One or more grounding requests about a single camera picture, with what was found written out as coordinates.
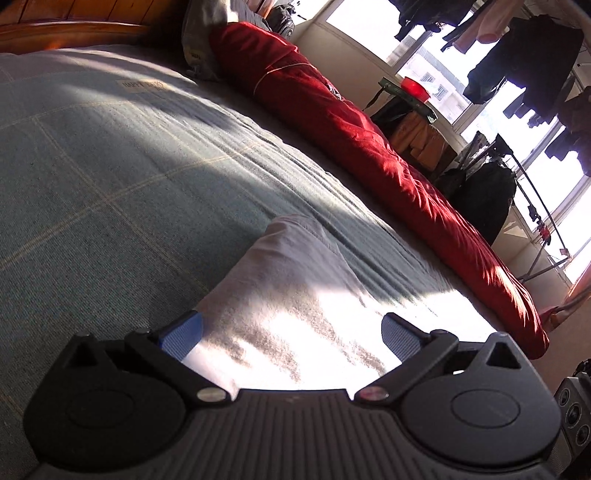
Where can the row of small hanging socks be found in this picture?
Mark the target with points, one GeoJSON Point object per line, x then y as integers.
{"type": "Point", "coordinates": [542, 226]}

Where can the brown wooden headboard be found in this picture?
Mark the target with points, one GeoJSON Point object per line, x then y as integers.
{"type": "Point", "coordinates": [69, 23]}

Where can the row of dark hanging clothes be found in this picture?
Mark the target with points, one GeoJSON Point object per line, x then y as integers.
{"type": "Point", "coordinates": [521, 60]}

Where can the black bag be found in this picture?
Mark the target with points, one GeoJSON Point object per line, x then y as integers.
{"type": "Point", "coordinates": [390, 113]}

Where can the orange cloth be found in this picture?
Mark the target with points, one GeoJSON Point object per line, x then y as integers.
{"type": "Point", "coordinates": [418, 138]}

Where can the large window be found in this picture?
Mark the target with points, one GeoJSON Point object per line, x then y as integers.
{"type": "Point", "coordinates": [438, 69]}

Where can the black jacket with round badge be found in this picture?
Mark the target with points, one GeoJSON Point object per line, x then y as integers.
{"type": "Point", "coordinates": [485, 198]}

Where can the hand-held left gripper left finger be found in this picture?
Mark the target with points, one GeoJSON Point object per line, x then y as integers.
{"type": "Point", "coordinates": [182, 334]}

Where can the red duvet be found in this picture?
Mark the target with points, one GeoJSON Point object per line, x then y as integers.
{"type": "Point", "coordinates": [369, 152]}

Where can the grey pillow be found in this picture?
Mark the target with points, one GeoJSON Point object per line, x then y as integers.
{"type": "Point", "coordinates": [203, 32]}

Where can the grey backpack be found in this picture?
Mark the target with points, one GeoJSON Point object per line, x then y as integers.
{"type": "Point", "coordinates": [281, 18]}

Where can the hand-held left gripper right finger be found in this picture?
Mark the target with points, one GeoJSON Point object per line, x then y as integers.
{"type": "Point", "coordinates": [399, 334]}

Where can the metal clothes drying rack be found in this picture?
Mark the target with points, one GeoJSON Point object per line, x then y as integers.
{"type": "Point", "coordinates": [540, 230]}

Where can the green-edged small table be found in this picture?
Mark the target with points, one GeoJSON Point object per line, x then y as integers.
{"type": "Point", "coordinates": [408, 99]}

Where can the white printed t-shirt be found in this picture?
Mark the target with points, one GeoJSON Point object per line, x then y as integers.
{"type": "Point", "coordinates": [300, 314]}

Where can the red plastic basin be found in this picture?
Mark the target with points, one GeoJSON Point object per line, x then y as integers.
{"type": "Point", "coordinates": [415, 87]}

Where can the pink hanging garment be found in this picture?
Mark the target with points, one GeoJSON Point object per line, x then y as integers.
{"type": "Point", "coordinates": [482, 25]}

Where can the orange-pink curtain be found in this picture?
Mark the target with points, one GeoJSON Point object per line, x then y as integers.
{"type": "Point", "coordinates": [565, 309]}

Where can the brown wooden cabinet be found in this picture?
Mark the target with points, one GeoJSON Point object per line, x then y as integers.
{"type": "Point", "coordinates": [445, 159]}

